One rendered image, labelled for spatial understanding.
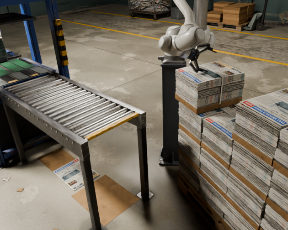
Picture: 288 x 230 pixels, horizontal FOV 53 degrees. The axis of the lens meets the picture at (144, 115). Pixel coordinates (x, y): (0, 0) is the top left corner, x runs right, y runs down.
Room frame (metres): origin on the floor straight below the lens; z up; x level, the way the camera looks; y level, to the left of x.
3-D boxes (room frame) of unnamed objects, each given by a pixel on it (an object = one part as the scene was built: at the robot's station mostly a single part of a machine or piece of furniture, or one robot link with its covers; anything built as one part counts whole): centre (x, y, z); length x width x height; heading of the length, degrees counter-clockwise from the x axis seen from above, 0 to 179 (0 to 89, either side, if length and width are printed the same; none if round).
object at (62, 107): (2.01, 0.56, 0.77); 0.47 x 0.05 x 0.05; 133
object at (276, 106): (1.31, -0.73, 1.06); 0.37 x 0.29 x 0.01; 114
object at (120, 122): (1.62, 0.20, 0.81); 0.43 x 0.03 x 0.02; 133
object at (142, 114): (2.28, 0.46, 0.74); 1.34 x 0.05 x 0.12; 43
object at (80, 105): (1.97, 0.51, 0.77); 0.47 x 0.05 x 0.05; 133
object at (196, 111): (1.82, -0.36, 0.86); 0.29 x 0.16 x 0.04; 23
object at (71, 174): (2.13, 0.67, 0.00); 0.37 x 0.28 x 0.01; 43
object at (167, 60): (2.31, -0.25, 1.03); 0.22 x 0.18 x 0.06; 81
